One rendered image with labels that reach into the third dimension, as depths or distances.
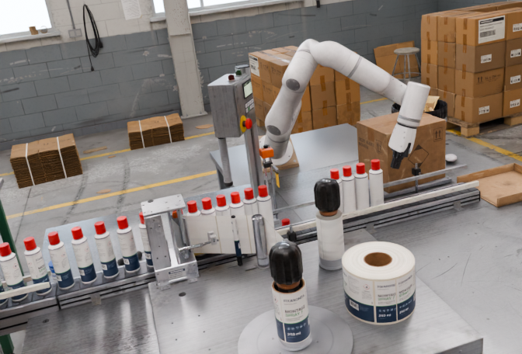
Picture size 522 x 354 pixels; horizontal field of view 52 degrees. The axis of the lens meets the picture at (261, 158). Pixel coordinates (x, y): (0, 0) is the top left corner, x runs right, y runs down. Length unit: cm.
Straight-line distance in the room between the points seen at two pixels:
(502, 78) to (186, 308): 451
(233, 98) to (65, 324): 91
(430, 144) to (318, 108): 312
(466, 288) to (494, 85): 399
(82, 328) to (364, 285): 90
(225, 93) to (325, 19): 605
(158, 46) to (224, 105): 542
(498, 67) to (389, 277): 430
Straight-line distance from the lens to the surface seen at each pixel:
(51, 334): 187
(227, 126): 183
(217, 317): 164
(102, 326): 182
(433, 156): 243
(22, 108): 733
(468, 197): 231
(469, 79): 549
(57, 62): 719
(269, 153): 195
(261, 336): 152
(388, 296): 150
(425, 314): 160
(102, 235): 188
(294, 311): 139
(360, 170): 204
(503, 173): 262
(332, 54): 199
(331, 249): 174
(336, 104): 552
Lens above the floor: 184
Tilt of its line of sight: 20 degrees down
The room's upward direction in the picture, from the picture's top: 7 degrees counter-clockwise
